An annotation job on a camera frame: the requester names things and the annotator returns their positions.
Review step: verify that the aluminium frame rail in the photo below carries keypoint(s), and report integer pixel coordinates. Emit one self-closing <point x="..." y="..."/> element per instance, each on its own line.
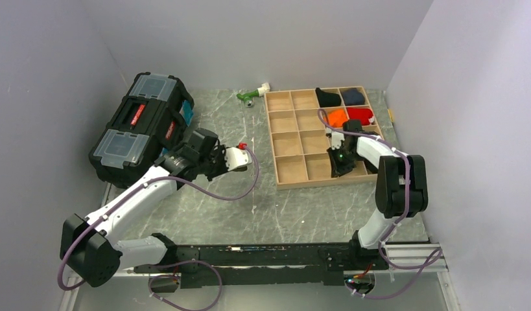
<point x="88" y="248"/>

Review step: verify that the orange rolled cloth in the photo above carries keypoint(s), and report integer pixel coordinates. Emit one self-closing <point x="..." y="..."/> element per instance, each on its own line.
<point x="337" y="117"/>

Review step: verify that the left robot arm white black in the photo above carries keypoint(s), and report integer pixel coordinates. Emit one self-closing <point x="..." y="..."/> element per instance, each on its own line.
<point x="92" y="249"/>

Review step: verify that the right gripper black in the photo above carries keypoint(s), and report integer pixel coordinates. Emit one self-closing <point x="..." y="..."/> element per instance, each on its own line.
<point x="336" y="169"/>

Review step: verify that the red rolled cloth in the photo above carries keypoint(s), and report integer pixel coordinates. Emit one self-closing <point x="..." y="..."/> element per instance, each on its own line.
<point x="364" y="115"/>

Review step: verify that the black rolled cloth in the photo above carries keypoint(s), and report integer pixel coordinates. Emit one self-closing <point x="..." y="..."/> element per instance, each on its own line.
<point x="327" y="99"/>

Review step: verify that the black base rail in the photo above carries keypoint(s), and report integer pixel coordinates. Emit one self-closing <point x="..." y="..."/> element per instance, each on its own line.
<point x="260" y="264"/>

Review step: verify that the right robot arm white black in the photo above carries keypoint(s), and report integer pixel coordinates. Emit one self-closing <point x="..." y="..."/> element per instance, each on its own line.
<point x="401" y="182"/>

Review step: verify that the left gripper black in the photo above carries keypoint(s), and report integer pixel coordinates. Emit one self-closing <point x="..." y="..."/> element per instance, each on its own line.
<point x="220" y="152"/>

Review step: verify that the wooden compartment tray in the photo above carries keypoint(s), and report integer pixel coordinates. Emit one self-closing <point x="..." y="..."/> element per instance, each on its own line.
<point x="299" y="141"/>

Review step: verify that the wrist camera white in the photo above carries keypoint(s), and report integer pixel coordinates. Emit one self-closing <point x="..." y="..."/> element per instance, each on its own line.
<point x="336" y="140"/>
<point x="237" y="158"/>

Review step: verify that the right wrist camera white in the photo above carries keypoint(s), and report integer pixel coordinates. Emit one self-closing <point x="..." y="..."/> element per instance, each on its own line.
<point x="336" y="140"/>

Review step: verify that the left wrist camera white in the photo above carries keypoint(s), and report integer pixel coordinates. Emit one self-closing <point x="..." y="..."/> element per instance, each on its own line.
<point x="237" y="158"/>

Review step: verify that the navy rolled cloth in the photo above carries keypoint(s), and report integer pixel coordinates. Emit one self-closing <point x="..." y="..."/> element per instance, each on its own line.
<point x="352" y="97"/>

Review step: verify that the black plastic toolbox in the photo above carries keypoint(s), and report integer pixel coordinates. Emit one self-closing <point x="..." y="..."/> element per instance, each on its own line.
<point x="152" y="117"/>

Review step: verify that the green white pipe fitting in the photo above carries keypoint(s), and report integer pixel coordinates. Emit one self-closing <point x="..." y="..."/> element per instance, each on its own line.
<point x="248" y="98"/>

